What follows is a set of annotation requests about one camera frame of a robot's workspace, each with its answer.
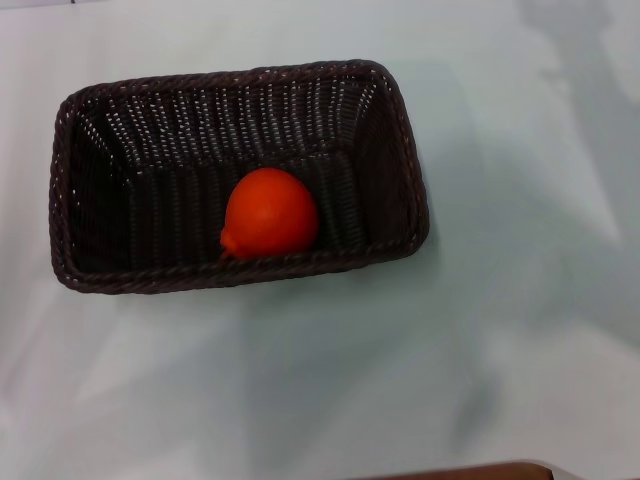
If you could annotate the dark brown woven basket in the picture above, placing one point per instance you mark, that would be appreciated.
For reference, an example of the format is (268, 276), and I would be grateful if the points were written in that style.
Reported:
(175, 150)

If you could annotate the orange pear-shaped toy fruit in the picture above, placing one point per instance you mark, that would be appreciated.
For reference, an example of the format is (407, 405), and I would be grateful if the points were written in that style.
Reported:
(272, 215)

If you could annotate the brown wooden board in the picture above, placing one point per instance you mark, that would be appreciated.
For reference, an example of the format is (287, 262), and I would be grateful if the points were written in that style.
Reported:
(475, 471)

